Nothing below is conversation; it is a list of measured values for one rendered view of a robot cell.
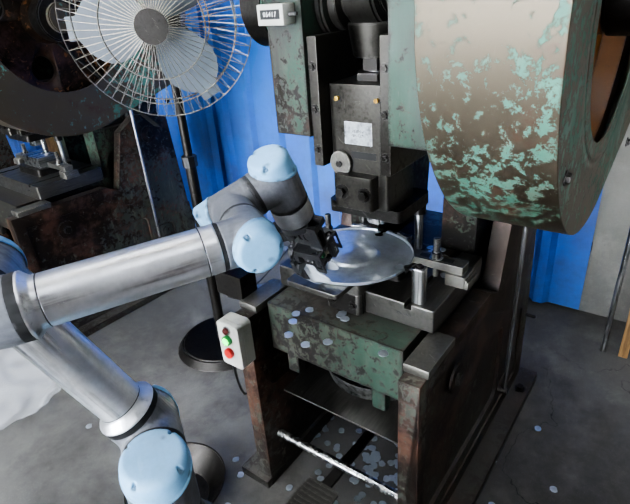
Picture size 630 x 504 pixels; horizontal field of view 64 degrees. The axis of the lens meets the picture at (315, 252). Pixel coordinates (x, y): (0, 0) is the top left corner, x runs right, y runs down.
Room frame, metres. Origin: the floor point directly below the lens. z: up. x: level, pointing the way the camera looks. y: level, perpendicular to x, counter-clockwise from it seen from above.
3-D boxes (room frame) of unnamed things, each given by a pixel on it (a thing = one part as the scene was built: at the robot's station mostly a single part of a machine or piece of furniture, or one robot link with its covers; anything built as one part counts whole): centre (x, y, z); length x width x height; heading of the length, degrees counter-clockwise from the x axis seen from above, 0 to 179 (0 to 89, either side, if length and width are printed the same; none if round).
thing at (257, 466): (1.46, -0.04, 0.45); 0.92 x 0.12 x 0.90; 142
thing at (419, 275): (0.98, -0.23, 0.75); 0.03 x 0.03 x 0.10; 52
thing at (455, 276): (1.08, -0.30, 0.76); 0.17 x 0.06 x 0.10; 52
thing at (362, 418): (1.19, -0.17, 0.31); 0.43 x 0.42 x 0.01; 52
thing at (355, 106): (1.15, -0.14, 1.04); 0.17 x 0.15 x 0.30; 142
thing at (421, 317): (1.18, -0.17, 0.68); 0.45 x 0.30 x 0.06; 52
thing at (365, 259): (1.09, -0.09, 0.78); 0.29 x 0.29 x 0.01
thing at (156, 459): (0.62, 0.30, 0.62); 0.13 x 0.12 x 0.14; 21
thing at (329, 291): (1.05, -0.06, 0.72); 0.25 x 0.14 x 0.14; 142
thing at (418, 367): (1.13, -0.47, 0.45); 0.92 x 0.12 x 0.90; 142
